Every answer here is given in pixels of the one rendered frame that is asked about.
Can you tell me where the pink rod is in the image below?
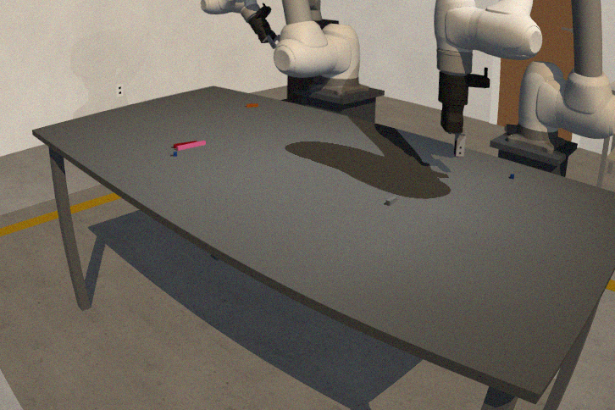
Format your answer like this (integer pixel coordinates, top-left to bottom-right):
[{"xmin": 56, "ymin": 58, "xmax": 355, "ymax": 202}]
[{"xmin": 177, "ymin": 141, "xmax": 206, "ymax": 151}]

